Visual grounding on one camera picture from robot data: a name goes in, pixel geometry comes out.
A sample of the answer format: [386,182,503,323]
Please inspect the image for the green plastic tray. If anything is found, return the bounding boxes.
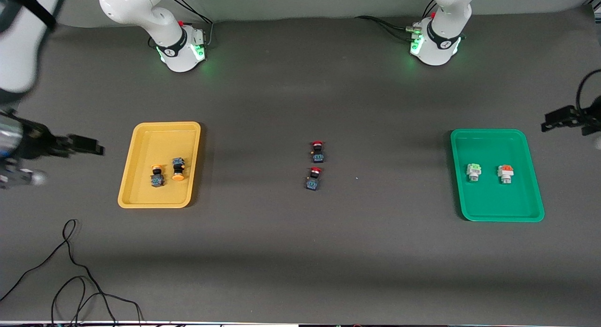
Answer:
[450,129,545,223]

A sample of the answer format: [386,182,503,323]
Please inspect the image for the yellow plastic tray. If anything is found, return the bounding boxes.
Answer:
[117,122,201,209]

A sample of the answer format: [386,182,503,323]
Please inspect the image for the thin black loose cable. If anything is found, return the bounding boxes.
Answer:
[0,219,144,327]

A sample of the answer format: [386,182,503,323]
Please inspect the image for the dark grey table cloth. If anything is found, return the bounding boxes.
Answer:
[0,5,601,325]

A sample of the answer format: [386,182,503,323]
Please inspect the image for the black arm base cable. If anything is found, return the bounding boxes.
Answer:
[169,0,215,49]
[354,0,439,43]

